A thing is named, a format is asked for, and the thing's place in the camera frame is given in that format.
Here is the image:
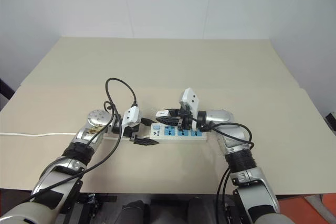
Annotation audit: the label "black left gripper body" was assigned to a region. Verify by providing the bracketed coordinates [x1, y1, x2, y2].
[122, 122, 141, 141]

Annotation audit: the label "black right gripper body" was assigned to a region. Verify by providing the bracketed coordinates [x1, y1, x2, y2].
[176, 102, 194, 131]

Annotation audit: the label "white power strip blue sockets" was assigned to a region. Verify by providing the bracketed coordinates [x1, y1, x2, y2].
[103, 122, 207, 142]

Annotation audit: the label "dark rounded shape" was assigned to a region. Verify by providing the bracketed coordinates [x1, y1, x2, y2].
[120, 199, 152, 224]

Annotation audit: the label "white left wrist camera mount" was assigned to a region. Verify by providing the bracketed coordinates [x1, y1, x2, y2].
[121, 106, 143, 137]

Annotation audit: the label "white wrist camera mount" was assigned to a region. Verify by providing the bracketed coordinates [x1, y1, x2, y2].
[178, 87, 201, 132]
[121, 106, 143, 137]

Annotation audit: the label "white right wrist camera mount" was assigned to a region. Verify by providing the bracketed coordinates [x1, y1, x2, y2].
[178, 87, 201, 132]

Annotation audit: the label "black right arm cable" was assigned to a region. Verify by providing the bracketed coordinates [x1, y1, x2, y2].
[198, 121, 256, 224]

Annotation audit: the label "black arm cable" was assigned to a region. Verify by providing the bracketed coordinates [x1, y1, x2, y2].
[198, 121, 256, 224]
[25, 77, 139, 201]

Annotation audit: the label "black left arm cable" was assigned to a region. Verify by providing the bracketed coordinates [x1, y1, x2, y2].
[25, 77, 139, 201]

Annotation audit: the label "white power strip cord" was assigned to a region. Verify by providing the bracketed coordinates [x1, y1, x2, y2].
[0, 131, 77, 137]

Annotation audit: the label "dark object at wall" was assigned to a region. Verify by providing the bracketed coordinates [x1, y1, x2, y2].
[0, 77, 16, 110]

